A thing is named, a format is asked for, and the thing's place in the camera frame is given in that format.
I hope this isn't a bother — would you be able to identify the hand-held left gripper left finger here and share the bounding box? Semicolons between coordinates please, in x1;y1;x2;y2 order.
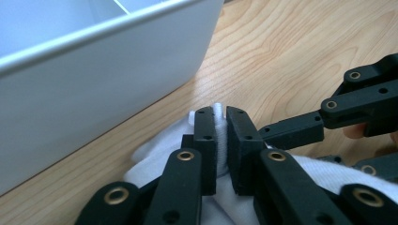
144;106;218;225

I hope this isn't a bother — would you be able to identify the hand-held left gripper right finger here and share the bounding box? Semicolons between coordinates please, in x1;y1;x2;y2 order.
226;106;355;225

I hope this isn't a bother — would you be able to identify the white sock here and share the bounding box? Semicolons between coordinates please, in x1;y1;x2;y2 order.
123;102;398;225

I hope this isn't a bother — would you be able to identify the white compartment storage box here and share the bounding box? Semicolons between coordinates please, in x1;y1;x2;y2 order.
0;0;225;197

